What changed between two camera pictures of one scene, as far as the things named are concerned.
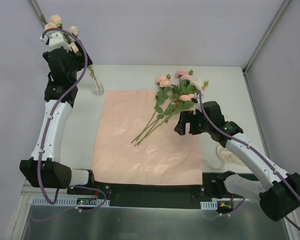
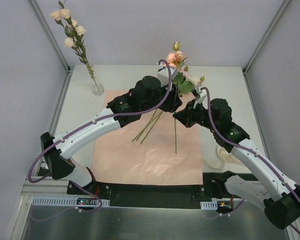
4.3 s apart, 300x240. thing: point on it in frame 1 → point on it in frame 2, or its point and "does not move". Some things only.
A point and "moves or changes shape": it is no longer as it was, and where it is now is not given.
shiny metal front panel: (246, 221) does not move
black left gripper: (81, 53) → (172, 102)
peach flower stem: (54, 22) moves or changes shape
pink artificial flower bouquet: (170, 98) moves or changes shape
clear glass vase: (97, 87) does not move
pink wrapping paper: (162, 157) does not move
